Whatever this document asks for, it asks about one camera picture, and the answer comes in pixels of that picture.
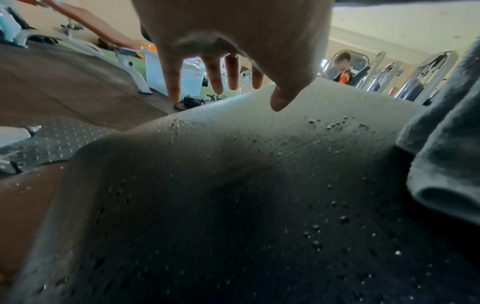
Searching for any person's left hand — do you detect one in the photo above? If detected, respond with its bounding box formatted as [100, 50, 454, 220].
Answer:
[130, 0, 335, 113]

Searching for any grey cleaning cloth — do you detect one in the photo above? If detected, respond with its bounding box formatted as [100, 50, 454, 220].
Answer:
[395, 38, 480, 226]

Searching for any heap of black dumbbells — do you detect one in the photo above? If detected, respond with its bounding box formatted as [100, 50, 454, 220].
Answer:
[173, 94, 228, 111]

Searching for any black studded floor mat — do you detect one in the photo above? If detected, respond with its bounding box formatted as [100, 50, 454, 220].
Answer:
[0, 118, 118, 176]

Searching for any white teal bag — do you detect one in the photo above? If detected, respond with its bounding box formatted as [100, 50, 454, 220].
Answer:
[0, 4, 30, 48]

